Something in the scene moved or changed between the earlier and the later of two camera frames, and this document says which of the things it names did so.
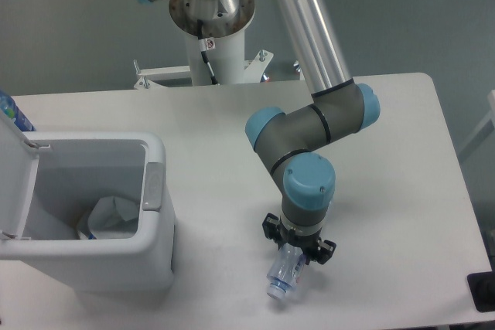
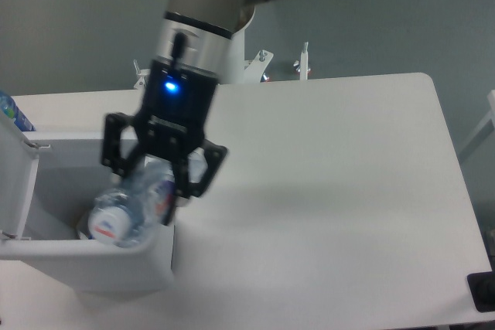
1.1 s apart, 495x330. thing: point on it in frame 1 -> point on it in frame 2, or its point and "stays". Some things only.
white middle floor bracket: [254, 73] stays
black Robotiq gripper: [325, 249] -> [174, 117]
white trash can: [75, 170] stays
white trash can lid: [18, 164] stays
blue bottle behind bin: [10, 108] stays
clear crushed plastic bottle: [285, 270] -> [124, 216]
